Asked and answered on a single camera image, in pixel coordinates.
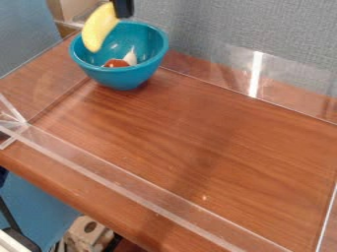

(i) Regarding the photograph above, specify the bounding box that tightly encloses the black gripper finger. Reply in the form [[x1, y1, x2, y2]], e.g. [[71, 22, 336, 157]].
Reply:
[[111, 0, 134, 19]]

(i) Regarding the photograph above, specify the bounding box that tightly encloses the wooden block with hole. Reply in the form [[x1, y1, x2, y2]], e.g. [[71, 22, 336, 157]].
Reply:
[[64, 216, 115, 252]]

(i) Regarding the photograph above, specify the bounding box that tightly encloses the cardboard box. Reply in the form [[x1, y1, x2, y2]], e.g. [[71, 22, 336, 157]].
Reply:
[[45, 0, 108, 37]]

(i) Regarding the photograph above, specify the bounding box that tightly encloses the red and white toy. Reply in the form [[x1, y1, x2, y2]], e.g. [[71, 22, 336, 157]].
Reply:
[[104, 49, 136, 68]]

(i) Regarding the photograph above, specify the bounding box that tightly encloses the blue bowl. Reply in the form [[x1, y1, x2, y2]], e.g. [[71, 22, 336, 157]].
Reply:
[[68, 21, 169, 91]]

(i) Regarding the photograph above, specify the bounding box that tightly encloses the clear acrylic barrier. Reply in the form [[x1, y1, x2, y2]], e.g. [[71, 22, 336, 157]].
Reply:
[[0, 0, 337, 252]]

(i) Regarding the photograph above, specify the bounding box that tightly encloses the yellow toy banana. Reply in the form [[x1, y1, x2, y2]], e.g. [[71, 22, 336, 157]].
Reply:
[[82, 2, 120, 53]]

